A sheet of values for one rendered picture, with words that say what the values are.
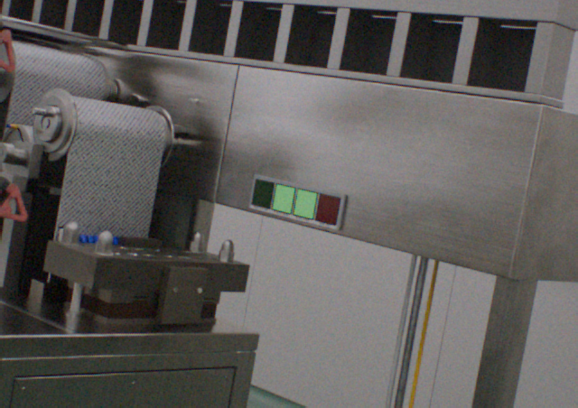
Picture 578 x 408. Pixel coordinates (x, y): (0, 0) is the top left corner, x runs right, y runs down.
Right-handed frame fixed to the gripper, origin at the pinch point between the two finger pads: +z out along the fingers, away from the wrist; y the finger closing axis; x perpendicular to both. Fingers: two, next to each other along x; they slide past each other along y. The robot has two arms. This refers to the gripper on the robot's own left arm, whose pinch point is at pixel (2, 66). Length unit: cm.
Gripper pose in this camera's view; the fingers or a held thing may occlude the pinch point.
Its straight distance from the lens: 221.4
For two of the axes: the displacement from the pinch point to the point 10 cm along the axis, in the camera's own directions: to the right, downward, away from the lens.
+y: 7.1, 1.6, -6.9
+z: 4.1, 7.0, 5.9
